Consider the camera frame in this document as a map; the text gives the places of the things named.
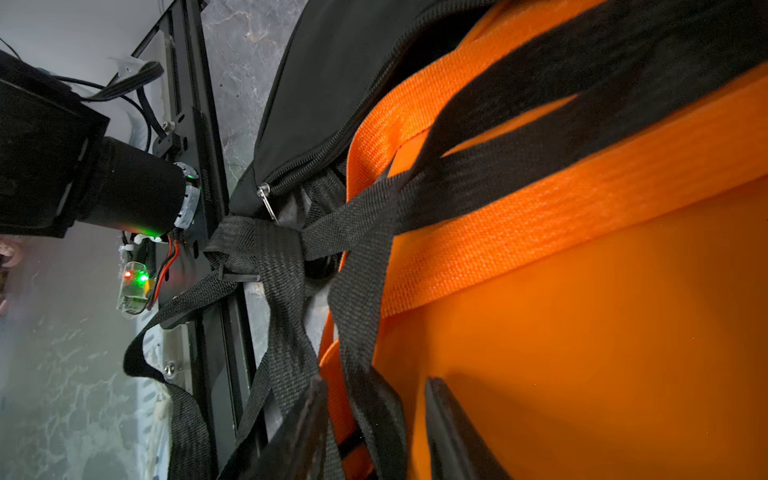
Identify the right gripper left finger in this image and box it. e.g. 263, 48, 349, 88
239, 376, 328, 479

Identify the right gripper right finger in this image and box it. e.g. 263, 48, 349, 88
425, 377, 510, 479

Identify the orange crossbody bag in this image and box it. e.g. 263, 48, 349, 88
320, 1, 767, 479

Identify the black sling bag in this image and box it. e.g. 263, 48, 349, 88
122, 0, 768, 480

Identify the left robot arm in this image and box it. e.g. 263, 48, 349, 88
1, 53, 201, 238

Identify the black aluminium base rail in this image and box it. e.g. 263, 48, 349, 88
123, 1, 257, 479

